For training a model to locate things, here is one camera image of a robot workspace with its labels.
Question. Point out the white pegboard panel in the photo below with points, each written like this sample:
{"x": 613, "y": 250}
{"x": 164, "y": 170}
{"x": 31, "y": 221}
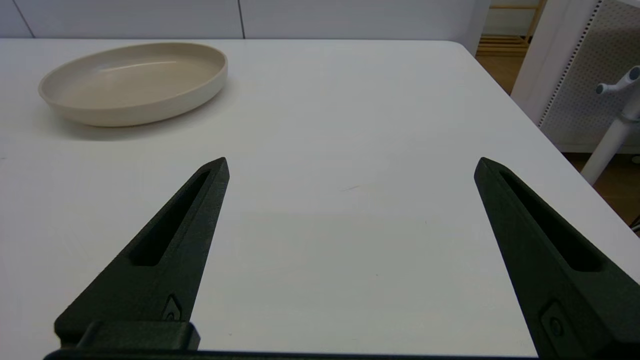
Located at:
{"x": 595, "y": 55}

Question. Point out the wooden shelf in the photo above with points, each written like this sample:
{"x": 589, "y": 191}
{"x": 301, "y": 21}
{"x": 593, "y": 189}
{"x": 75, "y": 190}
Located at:
{"x": 505, "y": 45}

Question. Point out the black floor stand base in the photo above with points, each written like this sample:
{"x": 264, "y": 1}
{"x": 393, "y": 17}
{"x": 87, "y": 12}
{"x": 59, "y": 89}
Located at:
{"x": 636, "y": 225}

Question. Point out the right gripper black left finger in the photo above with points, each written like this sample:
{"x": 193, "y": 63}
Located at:
{"x": 160, "y": 280}

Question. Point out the beige round plate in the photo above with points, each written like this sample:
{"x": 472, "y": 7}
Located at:
{"x": 130, "y": 85}

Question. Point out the white desk leg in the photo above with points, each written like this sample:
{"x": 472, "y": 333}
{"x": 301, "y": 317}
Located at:
{"x": 611, "y": 142}

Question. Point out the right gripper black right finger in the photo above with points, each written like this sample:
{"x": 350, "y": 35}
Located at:
{"x": 530, "y": 260}

